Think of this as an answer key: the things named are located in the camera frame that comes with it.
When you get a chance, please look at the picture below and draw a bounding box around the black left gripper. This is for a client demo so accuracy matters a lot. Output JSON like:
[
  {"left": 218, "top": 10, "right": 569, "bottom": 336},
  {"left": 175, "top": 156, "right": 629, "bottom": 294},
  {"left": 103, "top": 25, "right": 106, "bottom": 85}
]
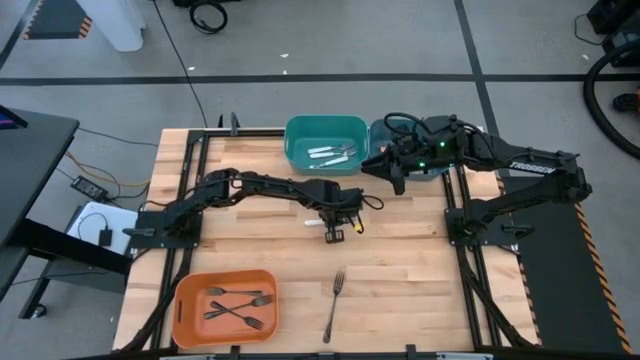
[{"left": 319, "top": 188, "right": 366, "bottom": 246}]

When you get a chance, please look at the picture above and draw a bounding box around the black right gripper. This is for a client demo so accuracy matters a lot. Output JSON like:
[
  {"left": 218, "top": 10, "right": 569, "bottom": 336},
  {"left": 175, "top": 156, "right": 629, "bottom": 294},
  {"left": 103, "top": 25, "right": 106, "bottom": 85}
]
[{"left": 360, "top": 134, "right": 441, "bottom": 197}]

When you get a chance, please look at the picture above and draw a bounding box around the dark blue-grey plastic bin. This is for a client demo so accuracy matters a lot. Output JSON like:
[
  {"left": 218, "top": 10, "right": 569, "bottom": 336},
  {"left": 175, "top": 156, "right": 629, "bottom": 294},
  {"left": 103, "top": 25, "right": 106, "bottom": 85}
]
[{"left": 368, "top": 118, "right": 456, "bottom": 182}]

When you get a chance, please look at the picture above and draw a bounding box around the light teal plastic bin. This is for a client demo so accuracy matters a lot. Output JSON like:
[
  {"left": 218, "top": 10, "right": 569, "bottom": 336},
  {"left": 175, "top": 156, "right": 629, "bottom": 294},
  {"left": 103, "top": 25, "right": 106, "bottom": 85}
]
[{"left": 283, "top": 115, "right": 371, "bottom": 177}]

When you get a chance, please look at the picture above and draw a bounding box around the orange plastic bin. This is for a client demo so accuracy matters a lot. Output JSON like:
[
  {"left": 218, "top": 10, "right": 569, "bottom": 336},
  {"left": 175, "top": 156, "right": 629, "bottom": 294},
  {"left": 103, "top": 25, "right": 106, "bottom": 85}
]
[{"left": 171, "top": 269, "right": 281, "bottom": 350}]

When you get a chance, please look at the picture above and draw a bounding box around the large hazard-edged black mat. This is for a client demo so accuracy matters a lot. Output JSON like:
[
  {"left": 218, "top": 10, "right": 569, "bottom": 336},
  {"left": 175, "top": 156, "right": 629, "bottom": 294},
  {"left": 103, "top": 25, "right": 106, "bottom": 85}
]
[{"left": 499, "top": 174, "right": 637, "bottom": 357}]

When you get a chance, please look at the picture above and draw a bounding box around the white flat board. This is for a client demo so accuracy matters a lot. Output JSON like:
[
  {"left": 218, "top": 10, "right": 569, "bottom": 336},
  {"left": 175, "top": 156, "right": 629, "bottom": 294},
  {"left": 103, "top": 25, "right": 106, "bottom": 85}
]
[{"left": 66, "top": 200, "right": 140, "bottom": 257}]

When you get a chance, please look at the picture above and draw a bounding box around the orange and black tool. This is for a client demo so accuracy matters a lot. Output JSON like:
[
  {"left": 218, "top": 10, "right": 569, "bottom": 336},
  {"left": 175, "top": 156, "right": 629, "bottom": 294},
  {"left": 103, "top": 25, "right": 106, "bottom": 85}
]
[{"left": 611, "top": 86, "right": 640, "bottom": 114}]

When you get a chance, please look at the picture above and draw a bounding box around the black power adapter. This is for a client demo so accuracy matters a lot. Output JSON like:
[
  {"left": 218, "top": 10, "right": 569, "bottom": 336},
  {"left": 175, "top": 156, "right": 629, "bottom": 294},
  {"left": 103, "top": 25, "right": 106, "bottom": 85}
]
[{"left": 69, "top": 174, "right": 110, "bottom": 203}]

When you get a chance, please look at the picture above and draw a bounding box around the black equipment case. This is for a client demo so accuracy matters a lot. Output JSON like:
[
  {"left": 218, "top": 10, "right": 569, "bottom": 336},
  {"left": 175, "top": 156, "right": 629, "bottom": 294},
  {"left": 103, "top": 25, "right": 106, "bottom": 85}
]
[{"left": 585, "top": 0, "right": 640, "bottom": 70}]

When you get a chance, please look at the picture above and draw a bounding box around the white pillar base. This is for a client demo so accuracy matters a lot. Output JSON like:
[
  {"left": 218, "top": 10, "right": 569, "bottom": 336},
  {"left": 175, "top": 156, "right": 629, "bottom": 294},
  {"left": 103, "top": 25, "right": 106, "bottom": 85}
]
[{"left": 76, "top": 0, "right": 148, "bottom": 53}]

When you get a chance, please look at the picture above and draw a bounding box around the black desk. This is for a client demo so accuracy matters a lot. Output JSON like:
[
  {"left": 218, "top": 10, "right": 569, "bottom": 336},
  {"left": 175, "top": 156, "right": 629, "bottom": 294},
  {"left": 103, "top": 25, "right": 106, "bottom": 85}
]
[{"left": 0, "top": 106, "right": 134, "bottom": 321}]

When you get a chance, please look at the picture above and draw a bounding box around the dark screen corner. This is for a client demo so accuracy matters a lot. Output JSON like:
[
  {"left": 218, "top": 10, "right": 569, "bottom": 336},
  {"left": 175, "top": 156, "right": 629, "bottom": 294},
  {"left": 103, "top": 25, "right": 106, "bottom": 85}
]
[{"left": 0, "top": 103, "right": 30, "bottom": 131}]

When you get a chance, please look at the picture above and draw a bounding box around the small hazard-striped mat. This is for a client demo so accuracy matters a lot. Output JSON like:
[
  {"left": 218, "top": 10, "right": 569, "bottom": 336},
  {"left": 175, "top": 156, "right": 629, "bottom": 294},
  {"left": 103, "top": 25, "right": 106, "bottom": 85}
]
[{"left": 21, "top": 0, "right": 95, "bottom": 41}]

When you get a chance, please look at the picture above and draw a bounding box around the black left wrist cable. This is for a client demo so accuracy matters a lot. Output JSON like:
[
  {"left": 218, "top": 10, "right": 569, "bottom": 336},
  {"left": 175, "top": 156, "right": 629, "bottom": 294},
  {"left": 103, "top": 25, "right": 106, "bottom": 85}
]
[{"left": 360, "top": 193, "right": 386, "bottom": 212}]

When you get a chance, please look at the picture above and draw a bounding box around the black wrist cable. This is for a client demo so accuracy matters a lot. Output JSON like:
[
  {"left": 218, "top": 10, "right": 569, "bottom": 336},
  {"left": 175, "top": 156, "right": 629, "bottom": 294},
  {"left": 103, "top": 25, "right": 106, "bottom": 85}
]
[
  {"left": 382, "top": 111, "right": 421, "bottom": 141},
  {"left": 360, "top": 193, "right": 386, "bottom": 212}
]

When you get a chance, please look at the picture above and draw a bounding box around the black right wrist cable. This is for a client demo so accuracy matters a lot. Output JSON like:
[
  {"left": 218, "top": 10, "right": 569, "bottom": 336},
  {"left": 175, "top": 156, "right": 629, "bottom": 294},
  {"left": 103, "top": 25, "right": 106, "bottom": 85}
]
[{"left": 382, "top": 111, "right": 421, "bottom": 141}]

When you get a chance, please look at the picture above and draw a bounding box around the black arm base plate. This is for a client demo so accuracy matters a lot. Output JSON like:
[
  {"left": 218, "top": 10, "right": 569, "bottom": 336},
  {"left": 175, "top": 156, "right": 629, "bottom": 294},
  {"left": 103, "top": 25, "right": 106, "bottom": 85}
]
[
  {"left": 444, "top": 207, "right": 535, "bottom": 247},
  {"left": 123, "top": 208, "right": 204, "bottom": 250}
]

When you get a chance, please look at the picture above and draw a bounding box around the black metal table frame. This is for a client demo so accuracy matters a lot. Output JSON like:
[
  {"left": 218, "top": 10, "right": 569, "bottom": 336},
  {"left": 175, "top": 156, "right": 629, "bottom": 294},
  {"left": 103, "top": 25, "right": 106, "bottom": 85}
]
[{"left": 112, "top": 112, "right": 541, "bottom": 360}]

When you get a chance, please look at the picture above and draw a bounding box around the thick black hose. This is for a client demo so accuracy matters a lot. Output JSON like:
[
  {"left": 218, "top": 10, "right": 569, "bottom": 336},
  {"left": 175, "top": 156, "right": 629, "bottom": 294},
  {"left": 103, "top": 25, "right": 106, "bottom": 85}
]
[{"left": 581, "top": 46, "right": 640, "bottom": 162}]

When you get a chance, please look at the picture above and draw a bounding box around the yellow floor cable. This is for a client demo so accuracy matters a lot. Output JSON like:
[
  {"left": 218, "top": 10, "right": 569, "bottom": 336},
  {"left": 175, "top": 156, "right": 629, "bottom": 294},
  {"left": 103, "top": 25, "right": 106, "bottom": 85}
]
[{"left": 63, "top": 148, "right": 152, "bottom": 190}]

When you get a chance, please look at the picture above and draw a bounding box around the coiled black cable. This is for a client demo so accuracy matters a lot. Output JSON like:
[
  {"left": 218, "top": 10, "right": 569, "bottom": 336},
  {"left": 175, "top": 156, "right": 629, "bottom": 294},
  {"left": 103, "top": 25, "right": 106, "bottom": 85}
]
[{"left": 187, "top": 0, "right": 230, "bottom": 36}]

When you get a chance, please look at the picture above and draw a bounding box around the black floor cable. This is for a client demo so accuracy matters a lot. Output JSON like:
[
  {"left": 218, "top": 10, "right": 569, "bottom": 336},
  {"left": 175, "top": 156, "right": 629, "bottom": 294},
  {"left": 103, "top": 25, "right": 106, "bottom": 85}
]
[{"left": 151, "top": 0, "right": 209, "bottom": 129}]

